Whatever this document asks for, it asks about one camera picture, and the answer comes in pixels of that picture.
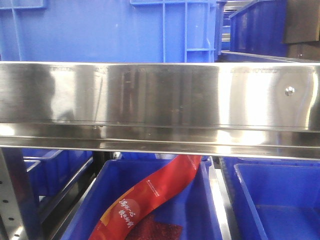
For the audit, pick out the blue bin with snack bag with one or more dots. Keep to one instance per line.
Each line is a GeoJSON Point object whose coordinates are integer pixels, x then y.
{"type": "Point", "coordinates": [193, 209]}

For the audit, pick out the blue bin lower left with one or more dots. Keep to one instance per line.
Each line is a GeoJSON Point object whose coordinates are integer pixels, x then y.
{"type": "Point", "coordinates": [55, 168]}

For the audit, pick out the empty blue bin right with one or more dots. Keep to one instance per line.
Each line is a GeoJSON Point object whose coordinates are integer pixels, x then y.
{"type": "Point", "coordinates": [274, 199]}

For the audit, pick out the dark blue bin upper right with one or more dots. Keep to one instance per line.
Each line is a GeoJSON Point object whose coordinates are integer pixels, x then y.
{"type": "Point", "coordinates": [258, 28]}

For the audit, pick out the dark red dried meat sheet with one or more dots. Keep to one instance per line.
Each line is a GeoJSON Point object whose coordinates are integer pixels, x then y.
{"type": "Point", "coordinates": [150, 229]}

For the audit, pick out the red snack bag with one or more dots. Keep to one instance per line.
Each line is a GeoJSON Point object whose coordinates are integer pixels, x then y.
{"type": "Point", "coordinates": [147, 195]}

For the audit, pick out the large blue crate upper shelf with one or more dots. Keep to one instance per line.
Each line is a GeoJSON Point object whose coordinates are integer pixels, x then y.
{"type": "Point", "coordinates": [161, 31]}

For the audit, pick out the perforated steel shelf upright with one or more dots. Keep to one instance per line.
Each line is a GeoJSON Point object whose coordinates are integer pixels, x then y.
{"type": "Point", "coordinates": [18, 212]}

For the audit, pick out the stainless steel shelf rail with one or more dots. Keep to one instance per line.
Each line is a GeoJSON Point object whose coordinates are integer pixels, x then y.
{"type": "Point", "coordinates": [268, 110]}

